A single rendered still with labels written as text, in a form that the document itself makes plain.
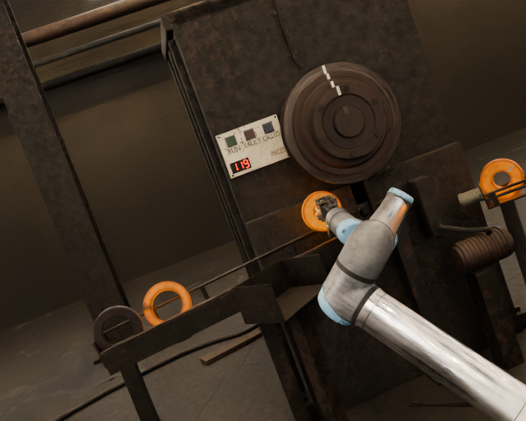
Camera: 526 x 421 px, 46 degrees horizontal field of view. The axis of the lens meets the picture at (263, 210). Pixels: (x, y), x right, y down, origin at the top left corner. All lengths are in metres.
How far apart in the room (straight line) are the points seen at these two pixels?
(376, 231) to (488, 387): 0.45
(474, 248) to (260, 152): 0.91
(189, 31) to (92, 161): 6.05
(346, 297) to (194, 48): 1.33
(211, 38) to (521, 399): 1.73
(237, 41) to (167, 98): 5.97
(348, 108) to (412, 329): 1.05
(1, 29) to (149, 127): 3.72
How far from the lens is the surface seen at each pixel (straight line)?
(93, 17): 7.99
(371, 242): 1.62
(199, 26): 2.60
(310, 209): 2.43
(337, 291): 1.63
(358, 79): 2.49
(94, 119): 8.55
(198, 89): 2.55
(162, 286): 2.49
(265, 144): 2.54
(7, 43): 5.13
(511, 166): 2.55
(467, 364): 1.60
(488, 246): 2.53
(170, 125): 8.50
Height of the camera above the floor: 1.17
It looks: 6 degrees down
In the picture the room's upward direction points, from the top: 20 degrees counter-clockwise
